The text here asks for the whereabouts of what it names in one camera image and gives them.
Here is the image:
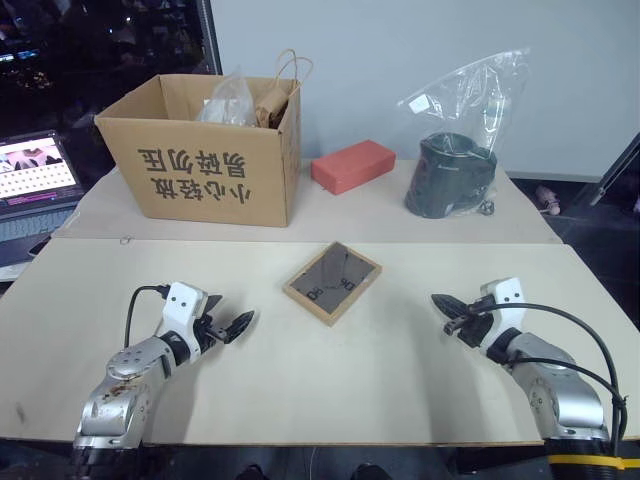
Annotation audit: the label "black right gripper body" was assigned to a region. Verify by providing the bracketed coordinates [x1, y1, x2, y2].
[442, 306, 495, 350]

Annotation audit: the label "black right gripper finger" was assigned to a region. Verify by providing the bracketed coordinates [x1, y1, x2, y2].
[430, 293, 473, 313]
[432, 297, 471, 321]

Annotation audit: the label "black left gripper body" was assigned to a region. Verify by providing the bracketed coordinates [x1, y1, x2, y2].
[193, 308, 230, 358]

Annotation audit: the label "laptop computer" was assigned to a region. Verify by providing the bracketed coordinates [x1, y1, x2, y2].
[0, 130, 82, 271]

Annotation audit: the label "black electric kettle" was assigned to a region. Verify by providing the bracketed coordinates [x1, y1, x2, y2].
[403, 132, 499, 220]

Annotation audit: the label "printed brown cardboard box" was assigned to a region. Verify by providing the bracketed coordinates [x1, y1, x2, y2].
[94, 74, 303, 228]

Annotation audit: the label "pink slippers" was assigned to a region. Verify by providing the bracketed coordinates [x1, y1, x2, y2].
[533, 184, 565, 217]

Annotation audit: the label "red rectangular block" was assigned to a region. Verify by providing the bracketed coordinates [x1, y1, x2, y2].
[310, 139, 398, 196]

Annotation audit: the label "crumpled clear plastic bag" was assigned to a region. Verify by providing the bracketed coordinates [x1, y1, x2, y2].
[195, 69, 257, 128]

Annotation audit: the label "brown paper carrier bag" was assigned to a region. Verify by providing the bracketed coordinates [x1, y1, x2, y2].
[255, 48, 315, 129]

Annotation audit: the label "large clear zip bag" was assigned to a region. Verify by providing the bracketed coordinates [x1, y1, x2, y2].
[396, 47, 532, 220]

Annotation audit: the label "large dark display screen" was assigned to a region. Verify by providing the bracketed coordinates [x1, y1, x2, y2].
[0, 0, 224, 146]

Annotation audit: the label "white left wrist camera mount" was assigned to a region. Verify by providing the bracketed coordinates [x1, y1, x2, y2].
[159, 281, 212, 352]

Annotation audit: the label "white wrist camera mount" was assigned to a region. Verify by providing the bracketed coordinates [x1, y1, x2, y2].
[478, 276, 530, 347]
[159, 281, 212, 352]

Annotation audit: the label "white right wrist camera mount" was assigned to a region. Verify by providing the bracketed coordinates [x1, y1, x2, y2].
[478, 276, 530, 347]

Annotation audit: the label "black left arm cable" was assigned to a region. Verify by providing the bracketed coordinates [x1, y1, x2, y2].
[123, 284, 172, 351]

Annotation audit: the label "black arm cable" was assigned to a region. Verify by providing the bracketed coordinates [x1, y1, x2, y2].
[123, 284, 172, 351]
[468, 296, 630, 451]

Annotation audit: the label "wooden framed dark picture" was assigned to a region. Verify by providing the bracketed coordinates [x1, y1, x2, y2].
[282, 241, 384, 328]

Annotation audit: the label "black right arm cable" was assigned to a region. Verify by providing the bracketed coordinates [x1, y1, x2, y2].
[468, 296, 630, 451]

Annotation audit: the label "grey metal frame bar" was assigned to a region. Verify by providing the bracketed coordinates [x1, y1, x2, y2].
[588, 131, 640, 207]

